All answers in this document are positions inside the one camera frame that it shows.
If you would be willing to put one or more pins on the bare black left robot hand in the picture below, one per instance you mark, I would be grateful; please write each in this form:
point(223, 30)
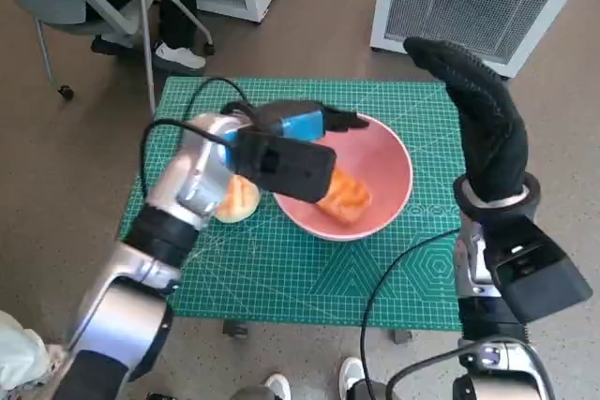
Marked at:
point(300, 121)

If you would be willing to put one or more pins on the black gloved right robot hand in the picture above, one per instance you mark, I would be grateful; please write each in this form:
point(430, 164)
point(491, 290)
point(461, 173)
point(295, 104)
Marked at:
point(492, 137)

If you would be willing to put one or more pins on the long braided toy bread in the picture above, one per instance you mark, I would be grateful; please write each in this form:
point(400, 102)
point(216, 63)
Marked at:
point(349, 196)

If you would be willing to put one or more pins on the pink bowl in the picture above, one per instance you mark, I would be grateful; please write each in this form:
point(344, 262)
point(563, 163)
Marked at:
point(384, 170)

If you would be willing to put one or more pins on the round toy bread bun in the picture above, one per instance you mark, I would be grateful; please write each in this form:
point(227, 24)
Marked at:
point(239, 205)

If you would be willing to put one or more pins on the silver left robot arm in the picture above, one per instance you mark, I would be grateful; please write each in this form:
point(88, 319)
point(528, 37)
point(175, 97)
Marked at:
point(197, 175)

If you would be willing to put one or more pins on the large white mesh cabinet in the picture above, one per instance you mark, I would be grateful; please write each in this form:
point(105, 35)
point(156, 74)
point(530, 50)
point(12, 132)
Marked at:
point(469, 6)

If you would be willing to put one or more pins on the green cutting mat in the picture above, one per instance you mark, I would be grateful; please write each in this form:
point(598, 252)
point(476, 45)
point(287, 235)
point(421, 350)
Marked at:
point(281, 273)

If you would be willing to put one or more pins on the grey office chair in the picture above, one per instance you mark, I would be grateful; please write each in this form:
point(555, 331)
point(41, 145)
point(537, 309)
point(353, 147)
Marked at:
point(112, 13)

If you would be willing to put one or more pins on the white shoe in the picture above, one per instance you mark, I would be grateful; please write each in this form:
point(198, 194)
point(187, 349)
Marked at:
point(351, 372)
point(279, 387)

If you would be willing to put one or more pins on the person in light clothing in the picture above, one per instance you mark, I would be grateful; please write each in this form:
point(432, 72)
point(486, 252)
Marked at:
point(19, 358)

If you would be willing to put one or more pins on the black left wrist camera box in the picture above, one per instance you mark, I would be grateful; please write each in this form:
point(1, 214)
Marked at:
point(286, 166)

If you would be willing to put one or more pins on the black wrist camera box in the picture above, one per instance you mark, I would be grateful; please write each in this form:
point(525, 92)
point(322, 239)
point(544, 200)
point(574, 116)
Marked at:
point(286, 166)
point(539, 273)

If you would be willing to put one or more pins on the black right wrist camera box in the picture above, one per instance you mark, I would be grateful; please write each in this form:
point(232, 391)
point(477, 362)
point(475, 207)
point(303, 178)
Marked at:
point(539, 273)

